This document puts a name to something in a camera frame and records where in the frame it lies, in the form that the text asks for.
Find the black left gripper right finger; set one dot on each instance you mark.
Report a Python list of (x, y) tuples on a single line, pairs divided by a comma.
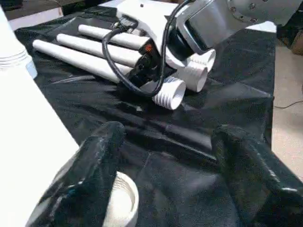
[(255, 175)]

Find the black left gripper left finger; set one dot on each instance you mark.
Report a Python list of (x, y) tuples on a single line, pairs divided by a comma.
[(82, 177)]

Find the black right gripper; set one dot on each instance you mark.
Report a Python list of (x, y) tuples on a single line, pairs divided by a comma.
[(150, 59)]

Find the white plastic table top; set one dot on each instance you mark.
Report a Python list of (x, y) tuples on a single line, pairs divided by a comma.
[(28, 130)]

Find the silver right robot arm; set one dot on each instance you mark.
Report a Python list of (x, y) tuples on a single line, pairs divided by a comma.
[(236, 14)]

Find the black shiny table mat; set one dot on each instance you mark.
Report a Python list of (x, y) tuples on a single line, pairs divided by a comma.
[(213, 106)]

